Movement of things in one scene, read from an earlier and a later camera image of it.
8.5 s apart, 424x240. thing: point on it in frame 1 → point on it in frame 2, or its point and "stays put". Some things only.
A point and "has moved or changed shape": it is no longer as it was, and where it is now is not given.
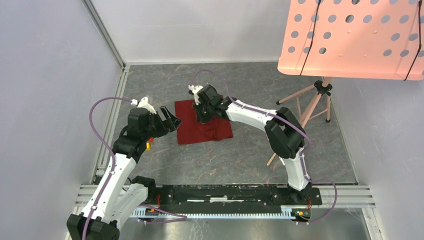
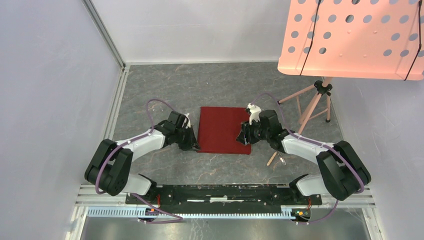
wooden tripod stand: (321, 88) stays put
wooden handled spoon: (271, 159) stays put
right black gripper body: (204, 112) → (255, 132)
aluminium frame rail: (98, 23) stays put
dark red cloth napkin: (191, 131) has moved or changed shape
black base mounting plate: (231, 197) stays put
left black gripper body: (157, 127) → (184, 138)
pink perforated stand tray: (369, 39) stays put
